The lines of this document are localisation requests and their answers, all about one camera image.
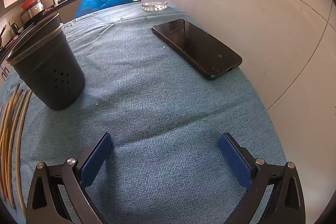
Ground dark grey utensil holder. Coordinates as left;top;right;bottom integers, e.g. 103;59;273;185
6;13;86;111

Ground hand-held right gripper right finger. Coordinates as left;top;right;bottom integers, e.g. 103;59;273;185
219;133;306;224

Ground steel kettle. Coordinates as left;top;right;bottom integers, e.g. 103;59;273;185
9;22;21;35

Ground black smartphone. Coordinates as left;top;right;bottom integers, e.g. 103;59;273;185
151;19;242;81

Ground row of wooden chopsticks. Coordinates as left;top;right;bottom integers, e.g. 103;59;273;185
0;84;32;214

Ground steel rice cooker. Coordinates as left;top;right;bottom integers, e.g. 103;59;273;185
26;0;45;18

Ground red plastic basin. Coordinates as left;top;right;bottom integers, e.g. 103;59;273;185
21;0;41;10

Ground black kitchen countertop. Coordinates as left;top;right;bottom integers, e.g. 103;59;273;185
0;0;90;56

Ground blue tablecloth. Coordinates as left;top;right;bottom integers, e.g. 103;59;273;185
0;1;289;224

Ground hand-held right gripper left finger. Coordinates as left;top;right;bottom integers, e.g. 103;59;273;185
26;132;113;224

